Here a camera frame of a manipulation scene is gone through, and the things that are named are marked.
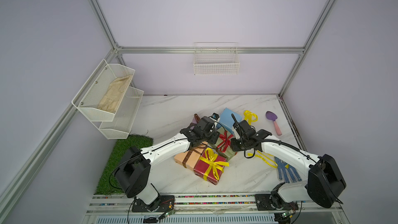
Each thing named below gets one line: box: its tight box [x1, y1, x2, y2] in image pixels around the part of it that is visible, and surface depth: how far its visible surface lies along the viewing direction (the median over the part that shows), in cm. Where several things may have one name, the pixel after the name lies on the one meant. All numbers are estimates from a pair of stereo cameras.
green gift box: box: [207, 127, 237, 162], surface depth 88 cm
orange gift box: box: [173, 141, 209, 171], surface depth 84 cm
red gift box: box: [193, 149, 227, 186], surface depth 80 cm
